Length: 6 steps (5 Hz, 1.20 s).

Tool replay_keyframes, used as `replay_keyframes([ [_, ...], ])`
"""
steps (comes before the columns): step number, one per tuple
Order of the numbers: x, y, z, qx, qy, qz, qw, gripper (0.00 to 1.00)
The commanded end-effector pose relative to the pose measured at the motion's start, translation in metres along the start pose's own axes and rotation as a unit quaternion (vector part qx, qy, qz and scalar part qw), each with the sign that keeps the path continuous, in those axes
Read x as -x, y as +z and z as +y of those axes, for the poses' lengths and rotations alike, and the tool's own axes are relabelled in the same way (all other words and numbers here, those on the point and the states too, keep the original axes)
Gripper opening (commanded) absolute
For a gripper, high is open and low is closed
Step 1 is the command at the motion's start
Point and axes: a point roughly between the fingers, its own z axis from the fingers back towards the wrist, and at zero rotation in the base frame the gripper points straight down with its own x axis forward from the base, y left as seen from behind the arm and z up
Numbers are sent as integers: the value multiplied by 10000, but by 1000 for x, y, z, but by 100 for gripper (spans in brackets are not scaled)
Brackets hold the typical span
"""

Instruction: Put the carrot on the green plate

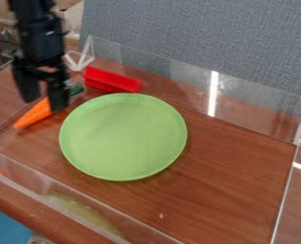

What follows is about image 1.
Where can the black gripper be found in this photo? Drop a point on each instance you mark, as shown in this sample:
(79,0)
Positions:
(38,62)

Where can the orange toy carrot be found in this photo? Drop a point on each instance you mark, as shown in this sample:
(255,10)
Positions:
(36,113)

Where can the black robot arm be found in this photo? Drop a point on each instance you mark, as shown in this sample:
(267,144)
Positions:
(35,12)

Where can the green plate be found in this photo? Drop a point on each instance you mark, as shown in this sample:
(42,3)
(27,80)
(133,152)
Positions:
(123,136)

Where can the red plastic block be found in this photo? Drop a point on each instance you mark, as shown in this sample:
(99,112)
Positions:
(110,81)

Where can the cardboard box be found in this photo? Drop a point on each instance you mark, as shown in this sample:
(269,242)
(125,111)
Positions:
(70,9)

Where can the clear acrylic triangle bracket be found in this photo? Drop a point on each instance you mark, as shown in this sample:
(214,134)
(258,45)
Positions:
(79,59)

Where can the clear acrylic enclosure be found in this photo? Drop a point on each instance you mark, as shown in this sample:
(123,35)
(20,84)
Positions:
(231,192)

